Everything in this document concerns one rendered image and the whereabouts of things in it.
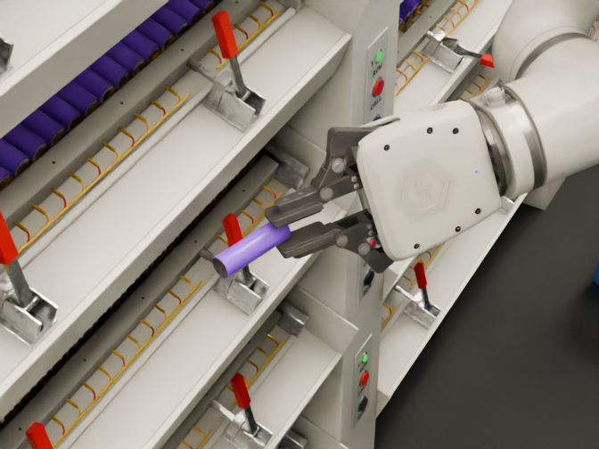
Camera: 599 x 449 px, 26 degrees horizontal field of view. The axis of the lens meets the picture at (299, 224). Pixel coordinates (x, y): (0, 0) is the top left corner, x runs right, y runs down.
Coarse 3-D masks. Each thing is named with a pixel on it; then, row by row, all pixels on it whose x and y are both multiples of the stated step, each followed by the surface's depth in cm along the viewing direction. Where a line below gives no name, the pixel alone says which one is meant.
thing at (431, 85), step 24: (432, 0) 150; (480, 0) 153; (504, 0) 155; (408, 24) 146; (480, 24) 150; (480, 48) 148; (408, 72) 141; (432, 72) 143; (456, 72) 144; (408, 96) 139; (432, 96) 140
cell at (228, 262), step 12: (264, 228) 97; (288, 228) 97; (252, 240) 96; (264, 240) 96; (276, 240) 97; (228, 252) 95; (240, 252) 95; (252, 252) 96; (264, 252) 96; (216, 264) 95; (228, 264) 94; (240, 264) 95; (228, 276) 95
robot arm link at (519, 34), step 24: (528, 0) 103; (552, 0) 102; (576, 0) 103; (504, 24) 105; (528, 24) 103; (552, 24) 103; (576, 24) 104; (504, 48) 104; (528, 48) 102; (504, 72) 105
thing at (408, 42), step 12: (444, 0) 147; (456, 0) 149; (432, 12) 145; (444, 12) 146; (456, 12) 149; (420, 24) 143; (432, 24) 144; (456, 24) 148; (408, 36) 141; (420, 36) 142; (408, 48) 140; (396, 84) 138
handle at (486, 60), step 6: (450, 48) 143; (456, 48) 143; (462, 54) 142; (468, 54) 142; (474, 54) 142; (480, 54) 142; (486, 54) 142; (474, 60) 142; (480, 60) 141; (486, 60) 141; (492, 66) 141
